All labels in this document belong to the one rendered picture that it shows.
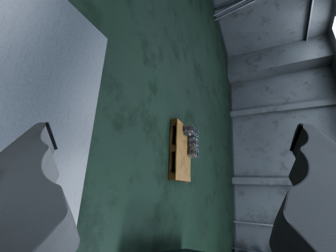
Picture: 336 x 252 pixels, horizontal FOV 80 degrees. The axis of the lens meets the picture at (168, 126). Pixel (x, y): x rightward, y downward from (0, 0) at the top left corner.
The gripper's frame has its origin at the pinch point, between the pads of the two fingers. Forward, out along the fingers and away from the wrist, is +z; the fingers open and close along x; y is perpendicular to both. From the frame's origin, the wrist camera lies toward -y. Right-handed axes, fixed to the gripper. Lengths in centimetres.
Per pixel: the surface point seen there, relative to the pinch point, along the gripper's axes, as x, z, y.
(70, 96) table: -43, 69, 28
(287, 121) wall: 560, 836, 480
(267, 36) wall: 503, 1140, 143
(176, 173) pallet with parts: 11, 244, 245
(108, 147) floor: -68, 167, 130
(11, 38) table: -54, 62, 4
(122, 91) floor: -61, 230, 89
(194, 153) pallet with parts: 47, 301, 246
